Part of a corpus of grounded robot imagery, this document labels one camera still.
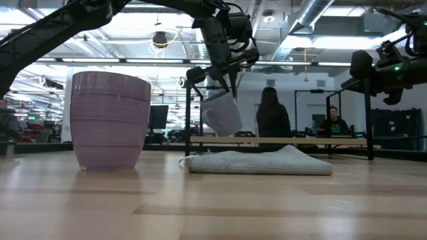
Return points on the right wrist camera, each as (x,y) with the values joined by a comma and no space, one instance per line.
(390,55)

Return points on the blue-grey mug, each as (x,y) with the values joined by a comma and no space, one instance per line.
(221,115)

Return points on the seated person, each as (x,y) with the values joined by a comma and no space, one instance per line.
(333,125)

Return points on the black background robot arm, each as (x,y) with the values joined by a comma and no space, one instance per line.
(248,134)
(303,134)

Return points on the purple ribbed cup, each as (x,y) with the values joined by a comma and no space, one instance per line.
(110,126)

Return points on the grey wall vent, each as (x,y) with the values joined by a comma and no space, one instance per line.
(271,82)
(321,83)

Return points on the black ceiling camera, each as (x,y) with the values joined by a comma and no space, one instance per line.
(160,39)

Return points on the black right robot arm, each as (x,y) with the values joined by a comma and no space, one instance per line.
(420,71)

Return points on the silver slanted air duct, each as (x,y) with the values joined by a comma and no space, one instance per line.
(310,13)

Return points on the green exit sign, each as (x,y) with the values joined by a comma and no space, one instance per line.
(32,118)

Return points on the black background monitor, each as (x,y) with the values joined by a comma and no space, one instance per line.
(159,116)

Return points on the long LED light bar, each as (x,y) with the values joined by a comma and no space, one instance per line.
(153,61)

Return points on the black cabinet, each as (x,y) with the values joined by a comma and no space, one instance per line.
(397,128)

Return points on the grey folded towel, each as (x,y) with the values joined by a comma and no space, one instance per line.
(260,163)

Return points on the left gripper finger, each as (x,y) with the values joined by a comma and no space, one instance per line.
(234,83)
(224,83)

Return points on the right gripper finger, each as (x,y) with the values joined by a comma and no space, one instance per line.
(362,66)

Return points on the black table frame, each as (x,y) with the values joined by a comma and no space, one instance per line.
(166,147)

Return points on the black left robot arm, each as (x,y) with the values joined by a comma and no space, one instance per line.
(50,33)

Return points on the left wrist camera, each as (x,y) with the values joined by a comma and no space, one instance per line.
(238,28)

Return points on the wooden shelf black metal frame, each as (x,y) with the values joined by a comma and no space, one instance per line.
(277,140)

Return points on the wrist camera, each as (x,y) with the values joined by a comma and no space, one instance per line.
(238,28)
(390,55)

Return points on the round ceiling sensor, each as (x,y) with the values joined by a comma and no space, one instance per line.
(268,17)

